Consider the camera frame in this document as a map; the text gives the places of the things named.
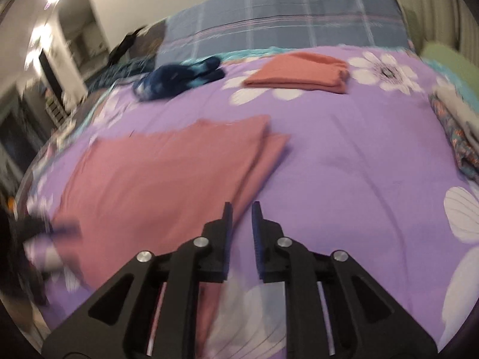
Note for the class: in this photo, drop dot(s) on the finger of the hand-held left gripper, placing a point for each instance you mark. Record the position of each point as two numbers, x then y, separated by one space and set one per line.
61 230

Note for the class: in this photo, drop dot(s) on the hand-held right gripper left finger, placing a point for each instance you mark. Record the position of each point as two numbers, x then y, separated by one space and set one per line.
227 233

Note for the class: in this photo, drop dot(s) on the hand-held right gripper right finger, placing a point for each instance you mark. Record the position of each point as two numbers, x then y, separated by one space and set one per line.
256 239

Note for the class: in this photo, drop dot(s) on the pink long-sleeve shirt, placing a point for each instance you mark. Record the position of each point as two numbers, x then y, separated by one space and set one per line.
149 187

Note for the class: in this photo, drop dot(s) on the navy star-print garment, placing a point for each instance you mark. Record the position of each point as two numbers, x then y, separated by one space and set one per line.
168 80

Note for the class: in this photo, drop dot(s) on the teal fuzzy blanket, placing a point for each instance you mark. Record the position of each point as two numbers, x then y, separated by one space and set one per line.
123 71

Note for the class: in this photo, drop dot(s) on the folded orange garment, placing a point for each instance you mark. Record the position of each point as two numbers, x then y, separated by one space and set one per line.
299 73

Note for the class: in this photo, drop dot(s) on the brown floral cover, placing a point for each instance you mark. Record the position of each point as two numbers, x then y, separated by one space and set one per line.
154 41

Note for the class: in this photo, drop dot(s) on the folded floral garment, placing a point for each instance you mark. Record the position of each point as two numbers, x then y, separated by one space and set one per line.
460 147

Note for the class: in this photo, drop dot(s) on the blue plaid cushion cover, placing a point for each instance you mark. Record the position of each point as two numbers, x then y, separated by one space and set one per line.
280 15

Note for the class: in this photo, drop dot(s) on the folded grey garment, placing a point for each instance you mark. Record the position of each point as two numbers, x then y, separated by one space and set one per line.
463 108

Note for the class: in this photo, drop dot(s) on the small green pillow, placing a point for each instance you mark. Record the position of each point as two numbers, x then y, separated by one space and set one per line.
413 30

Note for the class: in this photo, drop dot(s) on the large green pillow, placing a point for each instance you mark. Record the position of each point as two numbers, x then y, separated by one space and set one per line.
449 60

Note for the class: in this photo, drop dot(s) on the cream pleated curtain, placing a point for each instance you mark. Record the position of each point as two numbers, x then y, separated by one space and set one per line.
467 33

